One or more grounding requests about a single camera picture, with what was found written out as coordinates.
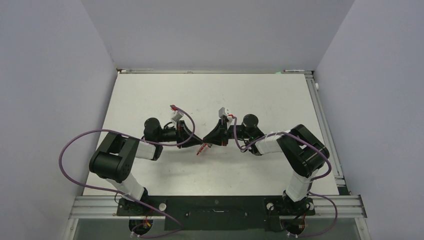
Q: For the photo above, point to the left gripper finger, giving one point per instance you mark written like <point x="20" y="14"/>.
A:
<point x="191" y="143"/>
<point x="185" y="136"/>

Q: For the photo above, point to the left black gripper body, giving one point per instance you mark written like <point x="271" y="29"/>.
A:
<point x="169" y="134"/>

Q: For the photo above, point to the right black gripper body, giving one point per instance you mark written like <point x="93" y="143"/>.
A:
<point x="240" y="133"/>

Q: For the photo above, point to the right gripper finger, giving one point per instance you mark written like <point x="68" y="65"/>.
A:
<point x="217" y="137"/>
<point x="222" y="126"/>

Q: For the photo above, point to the red handled key tool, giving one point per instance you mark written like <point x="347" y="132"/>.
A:
<point x="203" y="147"/>

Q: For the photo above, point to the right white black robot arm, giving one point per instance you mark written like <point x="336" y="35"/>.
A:
<point x="303" y="151"/>

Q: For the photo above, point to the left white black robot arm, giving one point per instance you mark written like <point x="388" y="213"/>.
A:
<point x="113" y="160"/>

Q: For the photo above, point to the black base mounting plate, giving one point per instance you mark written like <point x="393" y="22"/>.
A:
<point x="227" y="213"/>

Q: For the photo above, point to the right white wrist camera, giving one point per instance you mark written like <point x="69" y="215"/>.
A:
<point x="225" y="114"/>

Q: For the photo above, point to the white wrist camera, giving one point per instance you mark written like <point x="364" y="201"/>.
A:
<point x="176" y="116"/>
<point x="225" y="114"/>

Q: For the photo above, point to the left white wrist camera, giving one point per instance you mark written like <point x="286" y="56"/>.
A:
<point x="176" y="116"/>

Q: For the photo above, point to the marker pen on back rail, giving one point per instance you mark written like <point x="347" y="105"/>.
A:
<point x="294" y="71"/>

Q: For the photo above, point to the aluminium front frame rail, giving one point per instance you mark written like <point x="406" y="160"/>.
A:
<point x="105" y="207"/>

